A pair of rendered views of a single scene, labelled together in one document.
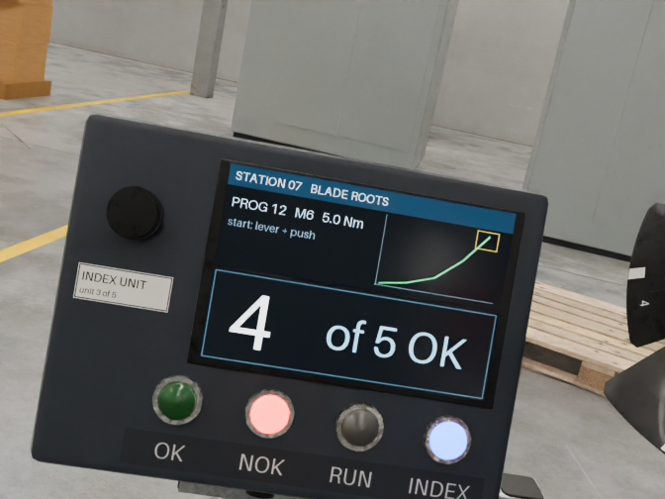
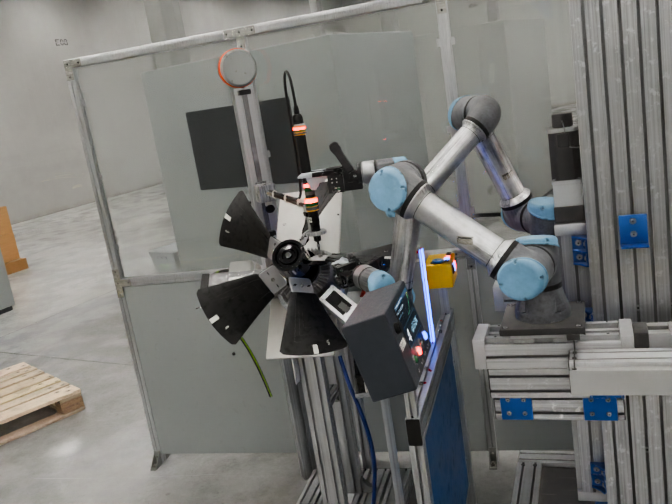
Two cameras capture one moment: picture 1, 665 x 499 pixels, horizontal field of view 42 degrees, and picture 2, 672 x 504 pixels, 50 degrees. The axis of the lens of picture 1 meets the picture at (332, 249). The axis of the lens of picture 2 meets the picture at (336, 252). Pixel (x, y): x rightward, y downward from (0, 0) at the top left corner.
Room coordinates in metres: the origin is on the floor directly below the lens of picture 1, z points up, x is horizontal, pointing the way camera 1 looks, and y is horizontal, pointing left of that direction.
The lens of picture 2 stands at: (-0.05, 1.55, 1.75)
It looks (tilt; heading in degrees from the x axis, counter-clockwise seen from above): 13 degrees down; 293
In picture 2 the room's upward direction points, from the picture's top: 9 degrees counter-clockwise
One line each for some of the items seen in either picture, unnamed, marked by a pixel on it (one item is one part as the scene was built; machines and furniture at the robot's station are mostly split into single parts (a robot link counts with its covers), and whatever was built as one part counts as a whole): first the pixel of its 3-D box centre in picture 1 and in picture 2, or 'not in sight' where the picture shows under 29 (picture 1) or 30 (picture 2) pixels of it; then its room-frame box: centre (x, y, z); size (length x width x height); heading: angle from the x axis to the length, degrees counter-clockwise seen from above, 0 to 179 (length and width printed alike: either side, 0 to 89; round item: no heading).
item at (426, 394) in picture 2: not in sight; (434, 365); (0.58, -0.58, 0.82); 0.90 x 0.04 x 0.08; 97
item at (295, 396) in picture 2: not in sight; (278, 293); (1.42, -1.18, 0.90); 0.08 x 0.06 x 1.80; 42
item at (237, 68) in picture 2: not in sight; (237, 68); (1.42, -1.18, 1.88); 0.16 x 0.07 x 0.16; 42
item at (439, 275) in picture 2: not in sight; (440, 272); (0.62, -0.97, 1.02); 0.16 x 0.10 x 0.11; 97
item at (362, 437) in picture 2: not in sight; (356, 395); (1.12, -1.17, 0.42); 0.04 x 0.04 x 0.83; 7
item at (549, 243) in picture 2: not in sight; (537, 258); (0.20, -0.43, 1.20); 0.13 x 0.12 x 0.14; 83
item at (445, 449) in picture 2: not in sight; (447, 466); (0.58, -0.58, 0.45); 0.82 x 0.02 x 0.66; 97
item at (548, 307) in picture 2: not in sight; (541, 297); (0.20, -0.43, 1.09); 0.15 x 0.15 x 0.10
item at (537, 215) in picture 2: not in sight; (545, 218); (0.22, -0.93, 1.20); 0.13 x 0.12 x 0.14; 130
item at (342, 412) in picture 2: not in sight; (334, 383); (1.12, -0.95, 0.58); 0.09 x 0.05 x 1.15; 7
